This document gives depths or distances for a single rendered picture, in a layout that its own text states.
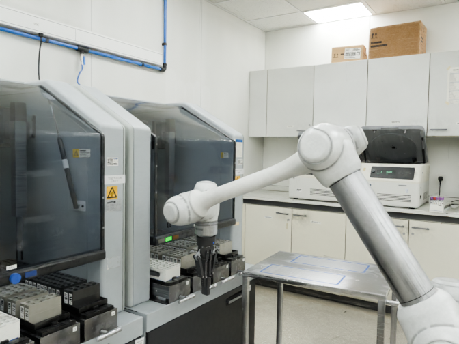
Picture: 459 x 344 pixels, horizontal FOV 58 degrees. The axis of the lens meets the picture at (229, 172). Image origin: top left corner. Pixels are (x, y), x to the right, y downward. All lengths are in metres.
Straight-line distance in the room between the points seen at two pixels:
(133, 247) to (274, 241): 2.59
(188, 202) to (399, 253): 0.68
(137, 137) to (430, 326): 1.15
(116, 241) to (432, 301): 1.05
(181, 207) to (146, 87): 1.98
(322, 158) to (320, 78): 3.10
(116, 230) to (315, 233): 2.60
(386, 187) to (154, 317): 2.49
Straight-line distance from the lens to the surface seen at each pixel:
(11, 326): 1.37
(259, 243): 4.20
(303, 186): 3.93
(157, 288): 1.78
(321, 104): 4.18
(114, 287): 1.65
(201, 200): 1.44
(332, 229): 3.87
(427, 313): 1.21
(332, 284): 1.78
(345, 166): 1.19
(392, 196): 3.71
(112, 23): 3.16
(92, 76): 2.97
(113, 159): 1.56
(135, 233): 1.67
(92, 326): 1.50
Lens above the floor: 1.35
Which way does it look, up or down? 3 degrees down
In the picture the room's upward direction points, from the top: 1 degrees clockwise
